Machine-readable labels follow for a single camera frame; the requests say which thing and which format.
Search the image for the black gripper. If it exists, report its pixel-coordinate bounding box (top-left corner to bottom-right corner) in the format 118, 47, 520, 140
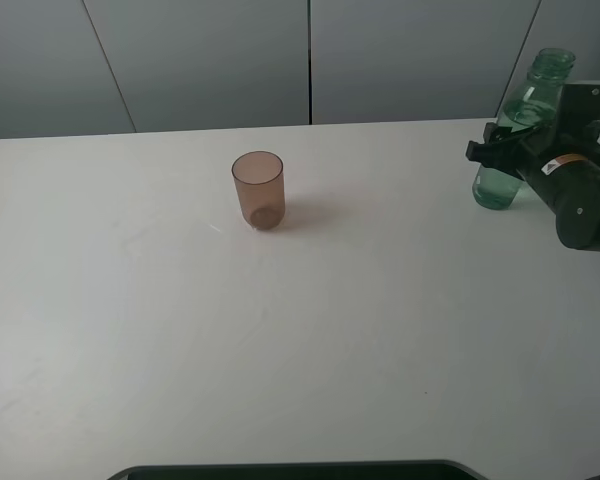
465, 122, 600, 250

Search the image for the green transparent water bottle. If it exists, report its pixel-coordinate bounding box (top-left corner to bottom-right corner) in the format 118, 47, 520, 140
472, 48, 576, 210

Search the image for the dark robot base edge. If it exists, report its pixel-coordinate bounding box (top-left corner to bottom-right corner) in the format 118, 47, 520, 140
112, 460, 483, 480

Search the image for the pink transparent plastic cup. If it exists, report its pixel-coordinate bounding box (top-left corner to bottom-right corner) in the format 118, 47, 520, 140
231, 151, 286, 231

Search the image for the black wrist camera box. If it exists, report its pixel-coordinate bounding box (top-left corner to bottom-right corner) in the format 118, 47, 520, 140
555, 81, 600, 141

